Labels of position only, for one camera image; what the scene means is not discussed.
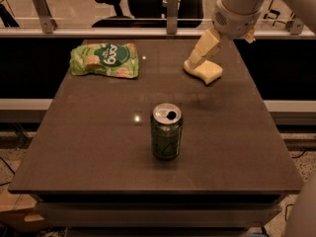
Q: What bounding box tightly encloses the brown table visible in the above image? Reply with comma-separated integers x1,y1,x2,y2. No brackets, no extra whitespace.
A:
9,39,302,228

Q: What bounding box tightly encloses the metal railing bracket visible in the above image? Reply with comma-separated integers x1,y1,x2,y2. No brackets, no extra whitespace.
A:
32,0,57,34
166,0,178,35
285,15,304,35

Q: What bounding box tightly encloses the right metal railing bracket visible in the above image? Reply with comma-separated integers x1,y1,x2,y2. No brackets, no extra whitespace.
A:
285,15,304,35

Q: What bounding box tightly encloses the wooden chair in background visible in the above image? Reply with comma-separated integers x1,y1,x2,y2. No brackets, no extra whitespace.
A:
263,0,294,27

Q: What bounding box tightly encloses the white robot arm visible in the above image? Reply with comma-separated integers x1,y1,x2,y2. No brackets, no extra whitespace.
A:
184,0,316,237

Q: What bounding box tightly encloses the green snack bag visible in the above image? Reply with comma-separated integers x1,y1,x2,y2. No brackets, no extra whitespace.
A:
70,42,139,79

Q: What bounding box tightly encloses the cardboard box on floor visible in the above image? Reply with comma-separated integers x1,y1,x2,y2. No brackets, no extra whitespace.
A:
0,190,50,233

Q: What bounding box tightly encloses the left metal railing bracket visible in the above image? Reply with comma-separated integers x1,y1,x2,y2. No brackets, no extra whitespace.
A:
32,0,57,34

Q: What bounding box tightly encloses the green soda can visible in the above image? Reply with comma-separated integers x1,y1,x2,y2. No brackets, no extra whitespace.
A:
150,103,183,160

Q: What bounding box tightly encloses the middle metal railing bracket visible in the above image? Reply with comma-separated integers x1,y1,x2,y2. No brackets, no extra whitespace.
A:
166,0,178,35

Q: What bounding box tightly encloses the black floor cable left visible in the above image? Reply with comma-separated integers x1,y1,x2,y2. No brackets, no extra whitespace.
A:
0,156,17,188

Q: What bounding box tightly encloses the black office chair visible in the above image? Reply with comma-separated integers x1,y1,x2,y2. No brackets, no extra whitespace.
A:
92,0,203,28

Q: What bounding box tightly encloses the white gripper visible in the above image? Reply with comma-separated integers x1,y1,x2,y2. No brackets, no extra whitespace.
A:
188,0,262,67

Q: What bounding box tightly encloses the yellow sponge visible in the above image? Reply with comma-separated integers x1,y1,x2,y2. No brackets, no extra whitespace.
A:
184,60,223,85

